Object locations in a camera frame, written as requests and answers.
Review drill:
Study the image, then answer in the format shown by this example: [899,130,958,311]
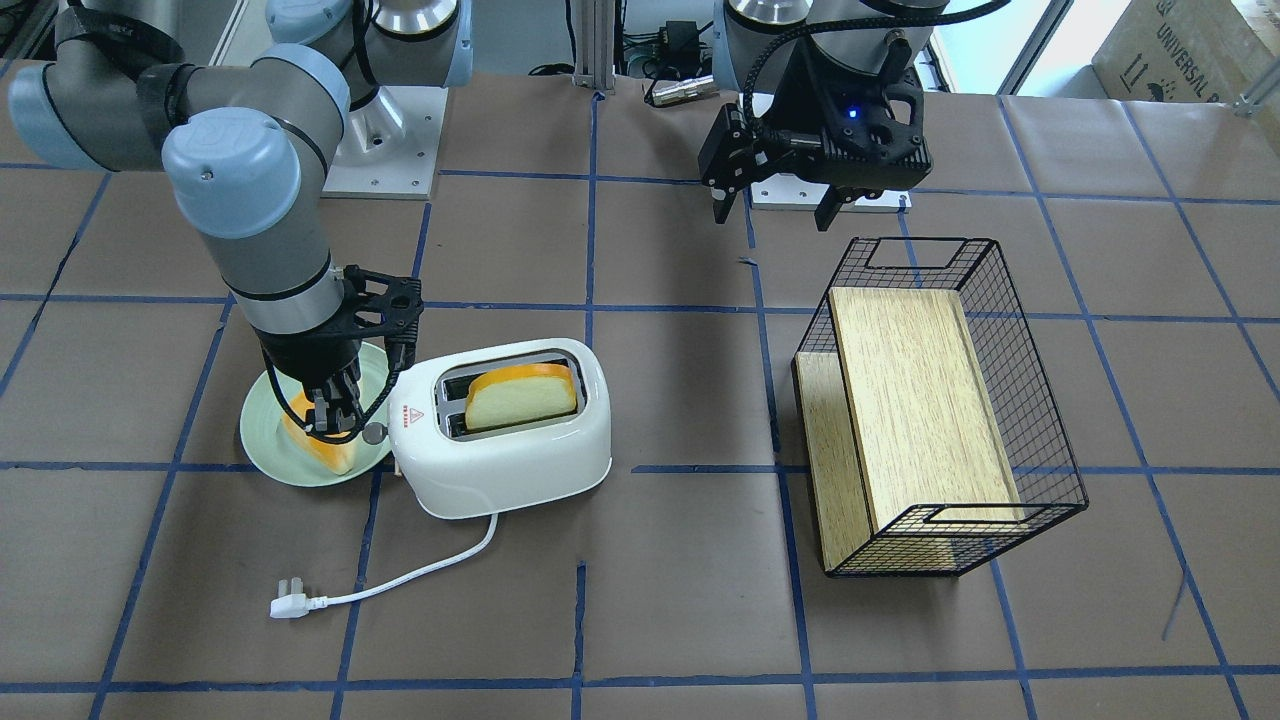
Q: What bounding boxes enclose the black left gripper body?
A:
[698,40,933,201]

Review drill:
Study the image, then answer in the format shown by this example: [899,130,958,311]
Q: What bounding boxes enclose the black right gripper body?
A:
[260,265,422,400]

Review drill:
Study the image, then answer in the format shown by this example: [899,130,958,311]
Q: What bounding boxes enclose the white two-slot toaster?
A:
[387,338,612,520]

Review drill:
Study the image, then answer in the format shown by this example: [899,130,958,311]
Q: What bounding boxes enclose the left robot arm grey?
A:
[698,1,1002,231]

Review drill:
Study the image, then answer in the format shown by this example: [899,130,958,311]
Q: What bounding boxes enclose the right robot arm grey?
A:
[8,1,474,445]

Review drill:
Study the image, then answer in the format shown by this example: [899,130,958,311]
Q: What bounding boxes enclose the bread slice in toaster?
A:
[463,363,579,433]

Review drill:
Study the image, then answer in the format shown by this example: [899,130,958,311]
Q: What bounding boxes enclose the triangular bread on plate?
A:
[282,391,360,475]

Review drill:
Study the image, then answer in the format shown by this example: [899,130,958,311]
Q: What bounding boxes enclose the light green plate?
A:
[239,342,390,488]

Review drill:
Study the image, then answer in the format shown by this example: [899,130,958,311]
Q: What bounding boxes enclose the silver cylindrical connector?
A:
[645,76,719,108]

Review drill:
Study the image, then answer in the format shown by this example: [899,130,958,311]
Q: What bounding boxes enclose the black power adapter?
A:
[658,20,701,69]

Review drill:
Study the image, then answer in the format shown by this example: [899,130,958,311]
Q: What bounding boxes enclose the wooden board in basket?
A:
[794,287,1030,577]

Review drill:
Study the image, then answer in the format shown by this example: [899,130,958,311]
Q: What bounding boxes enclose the cardboard box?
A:
[1092,1,1279,102]

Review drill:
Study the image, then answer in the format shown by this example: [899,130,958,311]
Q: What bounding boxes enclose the white power cord with plug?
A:
[268,512,499,621]

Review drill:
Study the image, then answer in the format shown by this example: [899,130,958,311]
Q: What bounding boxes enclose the aluminium frame post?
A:
[570,0,621,96]

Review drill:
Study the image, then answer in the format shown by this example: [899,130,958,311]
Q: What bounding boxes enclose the black wire basket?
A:
[795,237,1088,577]

